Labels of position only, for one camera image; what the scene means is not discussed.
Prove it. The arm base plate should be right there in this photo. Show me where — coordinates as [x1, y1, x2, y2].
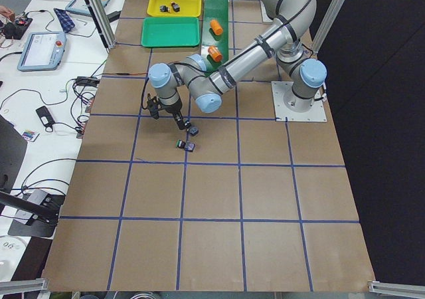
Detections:
[271, 81, 327, 123]

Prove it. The yellow plastic tray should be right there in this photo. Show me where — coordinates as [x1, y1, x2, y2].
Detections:
[147, 0, 202, 17]

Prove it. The red black wire cable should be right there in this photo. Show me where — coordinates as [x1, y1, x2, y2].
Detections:
[114, 71, 149, 79]

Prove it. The plain orange cylinder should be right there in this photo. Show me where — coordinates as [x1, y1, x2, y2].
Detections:
[210, 19, 224, 36]

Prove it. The green push button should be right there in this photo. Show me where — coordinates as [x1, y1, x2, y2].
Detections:
[185, 121, 199, 136]
[176, 140, 195, 152]

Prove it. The green plastic tray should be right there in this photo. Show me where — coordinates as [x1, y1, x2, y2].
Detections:
[141, 17, 201, 48]

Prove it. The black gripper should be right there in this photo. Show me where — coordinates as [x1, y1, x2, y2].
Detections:
[151, 99, 189, 130]

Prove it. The teach pendant tablet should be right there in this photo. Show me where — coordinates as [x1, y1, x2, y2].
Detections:
[17, 31, 67, 72]

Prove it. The orange cylinder marked 4680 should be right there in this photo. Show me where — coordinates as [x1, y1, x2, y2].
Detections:
[207, 45, 223, 62]

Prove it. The green conveyor belt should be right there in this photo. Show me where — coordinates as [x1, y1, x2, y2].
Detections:
[201, 0, 229, 75]

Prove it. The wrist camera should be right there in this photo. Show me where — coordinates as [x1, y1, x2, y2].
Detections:
[143, 94, 159, 114]

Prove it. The aluminium frame post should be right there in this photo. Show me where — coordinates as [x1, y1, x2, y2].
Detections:
[84, 0, 116, 49]

